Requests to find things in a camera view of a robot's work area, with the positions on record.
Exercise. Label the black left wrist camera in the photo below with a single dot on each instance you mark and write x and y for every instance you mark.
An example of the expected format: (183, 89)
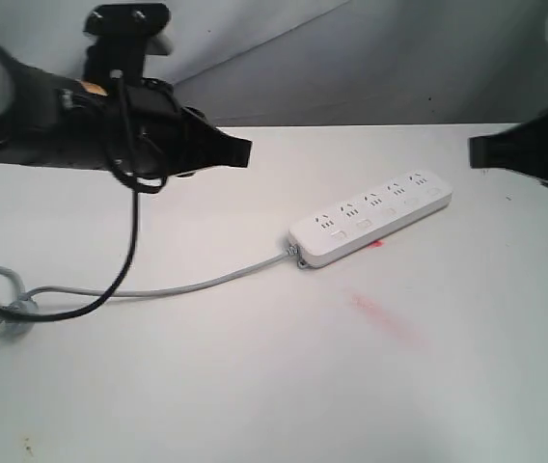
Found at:
(124, 35)

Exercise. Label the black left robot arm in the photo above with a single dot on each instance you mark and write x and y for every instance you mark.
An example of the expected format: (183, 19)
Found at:
(51, 121)

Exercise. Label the grey backdrop cloth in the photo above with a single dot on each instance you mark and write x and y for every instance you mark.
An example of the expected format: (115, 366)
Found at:
(358, 62)

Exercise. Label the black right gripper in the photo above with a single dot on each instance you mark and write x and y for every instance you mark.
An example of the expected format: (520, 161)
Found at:
(500, 150)

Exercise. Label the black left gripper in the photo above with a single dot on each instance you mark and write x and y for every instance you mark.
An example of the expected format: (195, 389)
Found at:
(139, 131)

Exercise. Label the white five-socket power strip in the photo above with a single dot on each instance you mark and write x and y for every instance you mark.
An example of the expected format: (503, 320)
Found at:
(345, 227)

